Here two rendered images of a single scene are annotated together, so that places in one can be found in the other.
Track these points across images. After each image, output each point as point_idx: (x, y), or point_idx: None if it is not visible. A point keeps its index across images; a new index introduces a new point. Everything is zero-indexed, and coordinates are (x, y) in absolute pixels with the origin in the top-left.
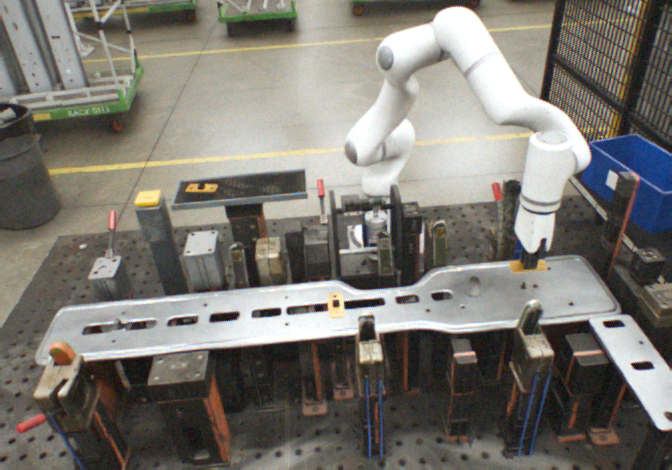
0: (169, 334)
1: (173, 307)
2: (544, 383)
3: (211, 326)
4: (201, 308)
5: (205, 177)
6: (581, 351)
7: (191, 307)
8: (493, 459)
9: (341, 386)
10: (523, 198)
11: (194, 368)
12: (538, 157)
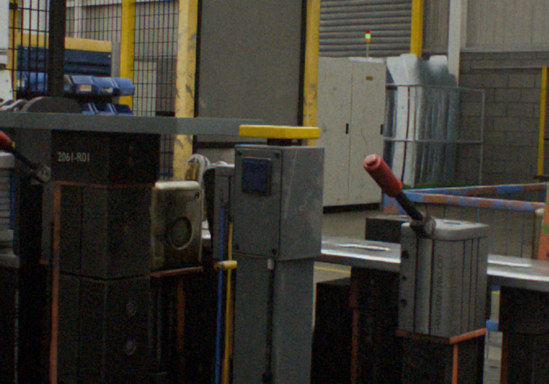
0: (395, 247)
1: (362, 252)
2: None
3: (331, 240)
4: (323, 246)
5: (127, 115)
6: None
7: (335, 248)
8: None
9: None
10: (1, 53)
11: (396, 216)
12: None
